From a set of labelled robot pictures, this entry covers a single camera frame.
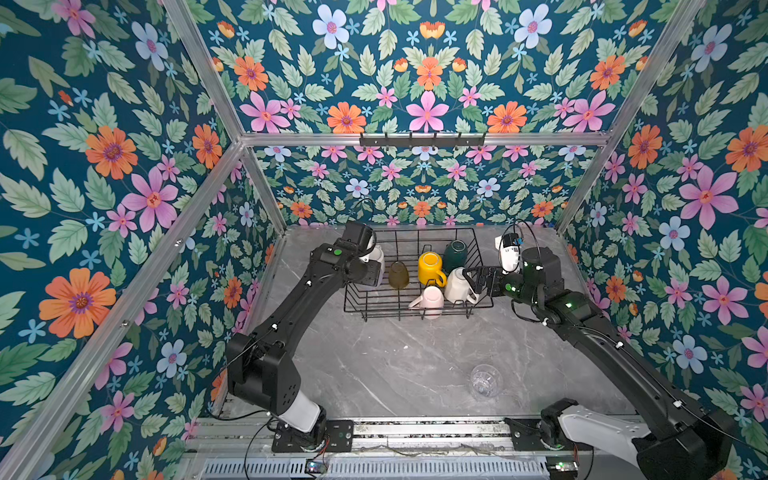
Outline cream faceted mug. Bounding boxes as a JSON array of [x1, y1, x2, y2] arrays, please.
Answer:
[[444, 267, 480, 305]]

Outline dark green mug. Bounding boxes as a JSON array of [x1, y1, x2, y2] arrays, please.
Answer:
[[442, 239, 468, 275]]

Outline olive green glass cup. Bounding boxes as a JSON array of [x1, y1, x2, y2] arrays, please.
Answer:
[[388, 261, 410, 290]]

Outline yellow mug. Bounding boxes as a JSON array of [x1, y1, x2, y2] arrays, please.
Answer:
[[418, 251, 447, 288]]

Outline white mug pink handle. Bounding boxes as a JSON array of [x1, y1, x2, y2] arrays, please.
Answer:
[[408, 286, 445, 319]]

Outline clear glass cup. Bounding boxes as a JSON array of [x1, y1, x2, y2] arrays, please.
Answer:
[[470, 364, 503, 398]]

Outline white mug red inside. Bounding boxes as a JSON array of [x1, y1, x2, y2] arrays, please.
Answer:
[[360, 244, 385, 264]]

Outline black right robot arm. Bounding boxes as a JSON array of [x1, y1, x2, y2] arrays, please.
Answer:
[[465, 247, 736, 479]]

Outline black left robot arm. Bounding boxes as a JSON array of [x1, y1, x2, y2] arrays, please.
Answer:
[[225, 221, 376, 434]]

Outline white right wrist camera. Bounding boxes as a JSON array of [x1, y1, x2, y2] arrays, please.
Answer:
[[494, 232, 521, 273]]

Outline black wire dish rack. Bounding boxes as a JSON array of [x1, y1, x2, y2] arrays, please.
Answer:
[[343, 227, 484, 321]]

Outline black hook rail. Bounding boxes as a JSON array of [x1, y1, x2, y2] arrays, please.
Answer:
[[358, 133, 486, 149]]

